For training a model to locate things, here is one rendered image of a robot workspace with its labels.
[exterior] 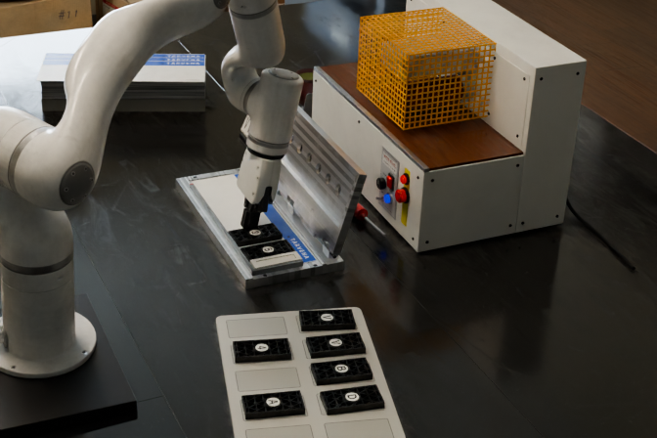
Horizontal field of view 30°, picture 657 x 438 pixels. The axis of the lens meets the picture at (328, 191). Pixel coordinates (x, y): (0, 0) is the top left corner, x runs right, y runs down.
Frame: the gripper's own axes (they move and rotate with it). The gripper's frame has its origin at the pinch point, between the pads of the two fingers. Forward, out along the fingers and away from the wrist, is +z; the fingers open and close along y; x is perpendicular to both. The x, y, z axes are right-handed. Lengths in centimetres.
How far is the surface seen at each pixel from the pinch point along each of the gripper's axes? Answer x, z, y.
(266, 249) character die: -0.3, 1.5, 10.5
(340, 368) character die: -1.7, 2.9, 49.8
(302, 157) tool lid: 12.1, -11.0, -6.8
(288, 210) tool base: 10.8, 0.4, -4.8
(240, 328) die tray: -12.6, 6.4, 31.1
